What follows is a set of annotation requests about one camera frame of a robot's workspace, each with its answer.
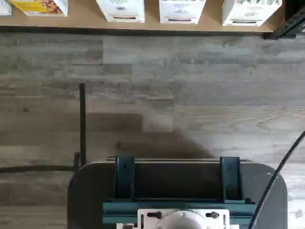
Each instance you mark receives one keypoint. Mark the teal base frame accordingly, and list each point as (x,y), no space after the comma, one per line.
(119,210)

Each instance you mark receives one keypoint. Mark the wooden shelf board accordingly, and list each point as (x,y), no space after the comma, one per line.
(81,23)

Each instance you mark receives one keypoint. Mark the black cart platform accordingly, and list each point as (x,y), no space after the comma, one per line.
(85,190)

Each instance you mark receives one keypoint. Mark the white box pink strip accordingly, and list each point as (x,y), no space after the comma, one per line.
(181,12)

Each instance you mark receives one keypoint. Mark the black upright rod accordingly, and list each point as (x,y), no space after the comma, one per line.
(82,119)

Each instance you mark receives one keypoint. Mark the white box green strip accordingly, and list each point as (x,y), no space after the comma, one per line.
(250,12)

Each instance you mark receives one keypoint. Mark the white mounting plate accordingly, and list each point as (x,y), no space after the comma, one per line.
(141,219)

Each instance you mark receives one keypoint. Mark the teal clamp bracket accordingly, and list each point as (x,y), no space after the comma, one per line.
(124,176)
(230,176)

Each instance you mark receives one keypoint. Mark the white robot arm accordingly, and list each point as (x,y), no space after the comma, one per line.
(182,221)

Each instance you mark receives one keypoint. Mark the yellow purely elizabeth box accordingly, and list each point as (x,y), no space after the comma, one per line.
(38,7)

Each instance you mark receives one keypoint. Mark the white box orange strip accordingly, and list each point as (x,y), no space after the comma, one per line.
(121,10)

